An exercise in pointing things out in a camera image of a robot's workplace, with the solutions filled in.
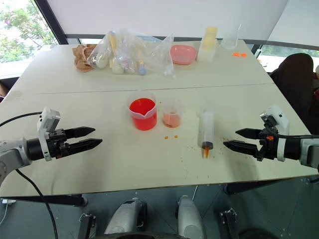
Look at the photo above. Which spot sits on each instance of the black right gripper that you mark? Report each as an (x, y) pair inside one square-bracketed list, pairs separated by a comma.
[(268, 148)]

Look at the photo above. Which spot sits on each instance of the black metal bracket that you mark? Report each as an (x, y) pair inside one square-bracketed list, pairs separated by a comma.
[(230, 222), (86, 225)]

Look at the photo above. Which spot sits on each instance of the small beaker with red liquid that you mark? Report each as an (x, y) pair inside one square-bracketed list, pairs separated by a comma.
[(172, 119)]

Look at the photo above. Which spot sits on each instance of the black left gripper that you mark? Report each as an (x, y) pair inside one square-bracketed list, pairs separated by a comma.
[(58, 147)]

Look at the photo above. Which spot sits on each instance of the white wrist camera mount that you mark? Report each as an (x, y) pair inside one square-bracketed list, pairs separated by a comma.
[(281, 119), (46, 119)]

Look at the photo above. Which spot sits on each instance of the black window frame post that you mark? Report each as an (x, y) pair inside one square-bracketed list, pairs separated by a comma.
[(51, 22)]

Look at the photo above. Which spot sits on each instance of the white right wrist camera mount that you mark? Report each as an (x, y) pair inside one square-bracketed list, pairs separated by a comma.
[(281, 119)]

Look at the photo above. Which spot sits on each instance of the small clear plastic bag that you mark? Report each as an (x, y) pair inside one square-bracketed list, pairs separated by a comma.
[(165, 57)]

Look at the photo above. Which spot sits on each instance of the large beaker with red liquid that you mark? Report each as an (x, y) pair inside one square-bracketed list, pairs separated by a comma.
[(144, 117)]

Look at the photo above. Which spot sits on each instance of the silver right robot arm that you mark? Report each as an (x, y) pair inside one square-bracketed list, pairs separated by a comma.
[(309, 152)]

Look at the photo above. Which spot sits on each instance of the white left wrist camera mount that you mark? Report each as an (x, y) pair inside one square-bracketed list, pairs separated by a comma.
[(46, 119)]

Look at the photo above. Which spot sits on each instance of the white power adapter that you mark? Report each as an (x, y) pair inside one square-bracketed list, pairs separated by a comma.
[(8, 201)]

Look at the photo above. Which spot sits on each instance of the silver robot leg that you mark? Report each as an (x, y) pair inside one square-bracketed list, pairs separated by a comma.
[(190, 219), (124, 216)]

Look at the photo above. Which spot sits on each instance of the clear plastic syringe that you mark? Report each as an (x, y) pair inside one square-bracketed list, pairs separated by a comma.
[(206, 129)]

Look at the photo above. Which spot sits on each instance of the empty clear beaker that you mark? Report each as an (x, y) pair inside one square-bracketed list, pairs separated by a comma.
[(229, 41)]

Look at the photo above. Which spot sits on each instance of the white and yellow container stack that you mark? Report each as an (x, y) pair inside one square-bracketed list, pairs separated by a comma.
[(207, 47)]

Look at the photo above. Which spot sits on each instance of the cream squat bottle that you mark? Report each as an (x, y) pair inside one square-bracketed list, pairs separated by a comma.
[(117, 67)]

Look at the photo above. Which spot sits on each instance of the pink plastic bowl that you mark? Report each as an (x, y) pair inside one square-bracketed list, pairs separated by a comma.
[(183, 54)]

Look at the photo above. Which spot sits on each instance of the small orange plastic pieces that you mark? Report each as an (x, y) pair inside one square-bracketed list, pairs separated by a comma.
[(239, 54)]

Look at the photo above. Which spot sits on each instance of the person in dark clothing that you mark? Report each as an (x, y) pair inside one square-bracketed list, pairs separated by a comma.
[(296, 82)]

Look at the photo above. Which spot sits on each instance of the pale blue bulb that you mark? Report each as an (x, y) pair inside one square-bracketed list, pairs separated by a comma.
[(142, 71)]

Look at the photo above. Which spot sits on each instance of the large clear plastic bag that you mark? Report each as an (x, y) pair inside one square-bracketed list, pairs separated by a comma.
[(124, 47)]

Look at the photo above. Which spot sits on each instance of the black table frame beam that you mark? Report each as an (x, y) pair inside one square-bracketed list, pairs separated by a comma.
[(49, 200)]

